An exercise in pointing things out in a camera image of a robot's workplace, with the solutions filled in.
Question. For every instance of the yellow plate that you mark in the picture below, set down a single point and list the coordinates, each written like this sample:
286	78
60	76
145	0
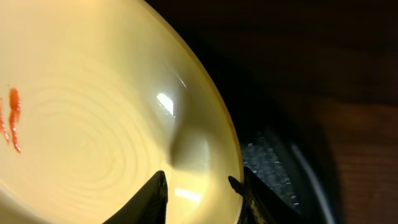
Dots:
110	94

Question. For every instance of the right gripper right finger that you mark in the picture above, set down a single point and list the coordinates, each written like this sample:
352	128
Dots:
260	204

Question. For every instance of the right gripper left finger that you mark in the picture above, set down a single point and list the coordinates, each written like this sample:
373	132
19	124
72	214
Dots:
147	206

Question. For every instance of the black round tray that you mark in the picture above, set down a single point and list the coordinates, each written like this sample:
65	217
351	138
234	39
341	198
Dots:
271	144

